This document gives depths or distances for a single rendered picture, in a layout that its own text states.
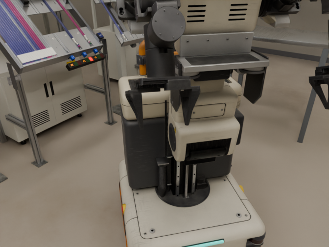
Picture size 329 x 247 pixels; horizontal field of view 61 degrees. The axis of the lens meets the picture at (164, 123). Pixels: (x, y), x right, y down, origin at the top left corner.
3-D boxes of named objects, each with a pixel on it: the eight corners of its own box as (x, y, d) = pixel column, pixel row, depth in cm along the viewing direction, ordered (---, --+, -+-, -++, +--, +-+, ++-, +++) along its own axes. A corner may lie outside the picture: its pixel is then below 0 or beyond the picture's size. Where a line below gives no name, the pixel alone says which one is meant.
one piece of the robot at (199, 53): (165, 97, 94) (165, 31, 83) (241, 90, 99) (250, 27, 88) (177, 120, 80) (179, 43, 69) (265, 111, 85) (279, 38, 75)
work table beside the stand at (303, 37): (302, 143, 229) (330, 44, 190) (220, 122, 259) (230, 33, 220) (308, 120, 263) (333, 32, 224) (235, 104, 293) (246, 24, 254)
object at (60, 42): (99, 47, 222) (101, 44, 219) (21, 69, 175) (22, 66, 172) (84, 28, 222) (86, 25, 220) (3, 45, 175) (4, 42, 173)
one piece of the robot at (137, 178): (125, 178, 166) (112, 33, 125) (212, 165, 176) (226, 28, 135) (132, 222, 138) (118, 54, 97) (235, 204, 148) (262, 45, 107)
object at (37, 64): (99, 50, 224) (102, 44, 218) (21, 73, 176) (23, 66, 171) (98, 49, 224) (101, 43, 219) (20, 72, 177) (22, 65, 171)
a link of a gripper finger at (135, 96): (170, 129, 54) (167, 79, 53) (133, 132, 52) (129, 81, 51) (160, 126, 60) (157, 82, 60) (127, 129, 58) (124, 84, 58)
